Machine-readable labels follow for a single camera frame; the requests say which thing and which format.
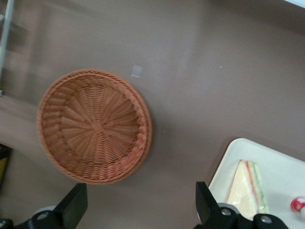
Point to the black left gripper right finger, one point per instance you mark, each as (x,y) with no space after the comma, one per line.
(205,202)

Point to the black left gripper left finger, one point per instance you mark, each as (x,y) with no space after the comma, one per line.
(71,205)

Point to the plastic triangle sandwich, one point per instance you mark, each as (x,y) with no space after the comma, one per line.
(245,190)

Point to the brown round wicker basket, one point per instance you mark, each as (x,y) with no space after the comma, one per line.
(95,126)

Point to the beige plastic tray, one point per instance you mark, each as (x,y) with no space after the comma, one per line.
(281,167)

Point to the red white yogurt cup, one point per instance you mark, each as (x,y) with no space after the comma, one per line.
(297,204)

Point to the brown table cover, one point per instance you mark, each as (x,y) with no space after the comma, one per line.
(202,71)

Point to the clear tape piece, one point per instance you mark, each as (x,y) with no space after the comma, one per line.
(136,71)

